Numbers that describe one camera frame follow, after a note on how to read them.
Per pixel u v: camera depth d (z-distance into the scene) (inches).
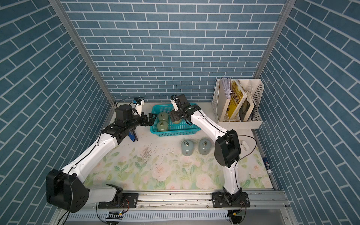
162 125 37.5
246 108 38.8
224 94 34.8
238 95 37.0
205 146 34.1
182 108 26.8
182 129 36.8
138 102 27.1
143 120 27.8
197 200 29.7
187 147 34.1
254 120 42.6
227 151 19.9
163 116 39.3
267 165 35.3
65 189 15.3
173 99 31.0
